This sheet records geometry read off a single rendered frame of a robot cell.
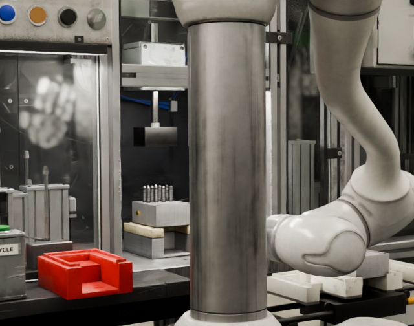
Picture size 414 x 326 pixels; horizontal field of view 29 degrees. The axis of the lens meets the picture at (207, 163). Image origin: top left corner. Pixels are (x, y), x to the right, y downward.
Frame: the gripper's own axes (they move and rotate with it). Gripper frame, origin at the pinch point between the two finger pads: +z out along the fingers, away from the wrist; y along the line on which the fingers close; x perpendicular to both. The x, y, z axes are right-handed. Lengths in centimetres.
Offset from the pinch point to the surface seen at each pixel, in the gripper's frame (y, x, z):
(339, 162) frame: 11.5, -38.7, 7.9
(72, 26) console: 40.2, 29.1, 6.0
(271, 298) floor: -99, -230, 308
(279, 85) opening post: 29.8, -21.5, 8.4
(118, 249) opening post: -4.3, 19.5, 7.5
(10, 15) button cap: 41, 42, 5
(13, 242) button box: 0.9, 45.3, -5.9
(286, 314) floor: -99, -212, 266
